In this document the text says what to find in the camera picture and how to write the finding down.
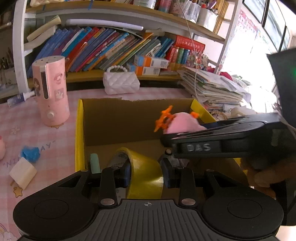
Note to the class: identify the yellow cardboard box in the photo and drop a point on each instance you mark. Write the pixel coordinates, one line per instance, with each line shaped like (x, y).
(115, 122)

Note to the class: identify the person's right hand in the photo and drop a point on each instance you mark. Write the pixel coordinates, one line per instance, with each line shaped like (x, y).
(261, 178)

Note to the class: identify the orange and white carton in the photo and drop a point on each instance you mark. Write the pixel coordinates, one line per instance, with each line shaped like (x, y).
(151, 61)
(143, 70)

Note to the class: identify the window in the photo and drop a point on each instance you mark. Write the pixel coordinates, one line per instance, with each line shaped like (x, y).
(262, 14)

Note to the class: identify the white quilted handbag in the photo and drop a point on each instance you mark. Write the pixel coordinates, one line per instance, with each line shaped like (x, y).
(121, 82)

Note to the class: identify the mint green case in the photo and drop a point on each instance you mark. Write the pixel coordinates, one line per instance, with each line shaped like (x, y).
(95, 163)

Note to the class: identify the set of rainbow spine books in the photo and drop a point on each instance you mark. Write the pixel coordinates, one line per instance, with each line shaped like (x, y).
(179, 58)

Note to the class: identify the grey toy car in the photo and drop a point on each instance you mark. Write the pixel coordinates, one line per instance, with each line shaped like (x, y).
(181, 163)

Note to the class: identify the pink chick plush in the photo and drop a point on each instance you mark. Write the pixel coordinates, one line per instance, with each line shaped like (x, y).
(182, 122)

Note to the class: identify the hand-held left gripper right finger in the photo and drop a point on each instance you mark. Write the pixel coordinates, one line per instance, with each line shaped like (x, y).
(167, 176)

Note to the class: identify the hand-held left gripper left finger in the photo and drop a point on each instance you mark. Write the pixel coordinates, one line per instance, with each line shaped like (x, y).
(127, 176)

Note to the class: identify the pink humidifier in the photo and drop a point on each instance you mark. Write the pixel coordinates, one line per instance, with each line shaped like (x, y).
(52, 92)

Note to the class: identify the white block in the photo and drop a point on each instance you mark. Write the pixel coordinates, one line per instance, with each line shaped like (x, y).
(23, 172)

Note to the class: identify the pink checkered tablecloth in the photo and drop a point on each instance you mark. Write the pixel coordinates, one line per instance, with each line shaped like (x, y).
(46, 139)

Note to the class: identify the red cloth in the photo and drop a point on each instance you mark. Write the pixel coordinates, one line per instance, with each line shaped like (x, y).
(219, 73)

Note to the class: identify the small spray bottle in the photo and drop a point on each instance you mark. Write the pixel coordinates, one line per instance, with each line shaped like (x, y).
(19, 98)

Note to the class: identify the colourful small trinkets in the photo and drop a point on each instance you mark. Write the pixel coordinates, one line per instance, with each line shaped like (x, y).
(198, 59)

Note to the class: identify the pink pig plush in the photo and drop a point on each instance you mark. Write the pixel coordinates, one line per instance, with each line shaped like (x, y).
(1, 148)

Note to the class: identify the red thick book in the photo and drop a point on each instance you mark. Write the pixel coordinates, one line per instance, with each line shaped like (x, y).
(189, 42)

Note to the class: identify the wall poster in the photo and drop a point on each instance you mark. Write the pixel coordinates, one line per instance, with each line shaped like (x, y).
(245, 24)

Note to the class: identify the stack of papers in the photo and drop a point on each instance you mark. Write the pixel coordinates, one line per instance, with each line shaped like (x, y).
(212, 85)

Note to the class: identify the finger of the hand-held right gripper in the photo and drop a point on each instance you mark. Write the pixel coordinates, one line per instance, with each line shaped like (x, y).
(192, 138)
(226, 122)

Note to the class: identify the white rolled paper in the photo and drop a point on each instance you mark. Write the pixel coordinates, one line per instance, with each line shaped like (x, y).
(104, 23)

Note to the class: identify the yellow tape roll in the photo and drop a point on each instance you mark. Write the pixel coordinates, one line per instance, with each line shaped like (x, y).
(145, 171)

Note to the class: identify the row of leaning books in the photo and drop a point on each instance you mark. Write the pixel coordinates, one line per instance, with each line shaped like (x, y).
(97, 48)

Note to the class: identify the white wooden bookshelf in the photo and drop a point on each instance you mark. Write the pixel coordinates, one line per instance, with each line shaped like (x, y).
(18, 46)

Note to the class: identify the white pen cup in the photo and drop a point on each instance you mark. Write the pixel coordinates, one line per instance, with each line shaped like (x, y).
(207, 18)

